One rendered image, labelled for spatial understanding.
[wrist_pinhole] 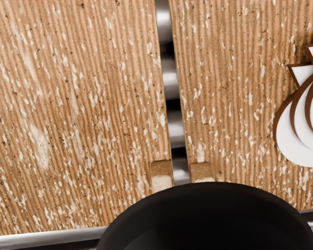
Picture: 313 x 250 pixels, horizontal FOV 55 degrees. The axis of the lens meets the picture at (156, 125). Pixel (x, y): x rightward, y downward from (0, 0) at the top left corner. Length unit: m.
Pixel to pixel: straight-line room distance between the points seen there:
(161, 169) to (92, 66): 0.10
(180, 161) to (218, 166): 0.04
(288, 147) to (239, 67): 0.08
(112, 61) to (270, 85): 0.12
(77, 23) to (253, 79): 0.14
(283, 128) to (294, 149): 0.02
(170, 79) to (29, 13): 0.11
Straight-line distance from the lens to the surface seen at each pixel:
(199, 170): 0.26
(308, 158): 0.28
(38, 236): 0.37
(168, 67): 0.25
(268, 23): 0.24
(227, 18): 0.23
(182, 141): 0.28
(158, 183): 0.25
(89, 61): 0.24
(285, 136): 0.26
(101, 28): 0.23
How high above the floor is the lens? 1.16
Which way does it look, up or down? 65 degrees down
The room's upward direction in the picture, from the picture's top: 179 degrees clockwise
